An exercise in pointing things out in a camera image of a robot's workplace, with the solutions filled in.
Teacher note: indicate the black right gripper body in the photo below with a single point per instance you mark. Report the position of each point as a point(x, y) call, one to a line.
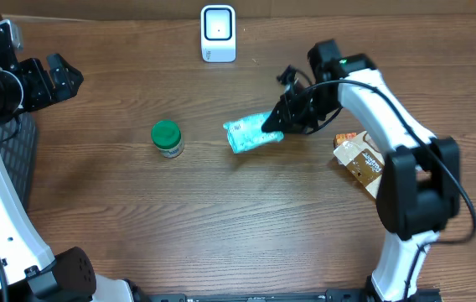
point(310, 108)

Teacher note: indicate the green lid jar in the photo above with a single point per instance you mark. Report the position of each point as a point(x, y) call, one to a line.
point(168, 139)

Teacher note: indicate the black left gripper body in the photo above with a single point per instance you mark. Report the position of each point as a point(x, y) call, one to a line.
point(38, 88)

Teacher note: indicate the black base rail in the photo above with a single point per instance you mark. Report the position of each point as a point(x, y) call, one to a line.
point(263, 297)

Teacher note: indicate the white brown snack bag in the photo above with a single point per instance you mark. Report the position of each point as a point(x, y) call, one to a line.
point(361, 157)

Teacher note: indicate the teal wipes pack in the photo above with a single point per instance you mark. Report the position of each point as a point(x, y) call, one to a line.
point(245, 134)

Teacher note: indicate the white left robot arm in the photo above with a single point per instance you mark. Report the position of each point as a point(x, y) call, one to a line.
point(29, 271)

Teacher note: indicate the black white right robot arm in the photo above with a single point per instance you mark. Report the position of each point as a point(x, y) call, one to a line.
point(420, 188)

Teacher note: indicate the white barcode scanner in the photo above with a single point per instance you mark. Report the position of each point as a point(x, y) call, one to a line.
point(218, 33)

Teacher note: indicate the dark grey mesh basket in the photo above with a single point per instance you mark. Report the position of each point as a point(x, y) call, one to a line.
point(18, 148)

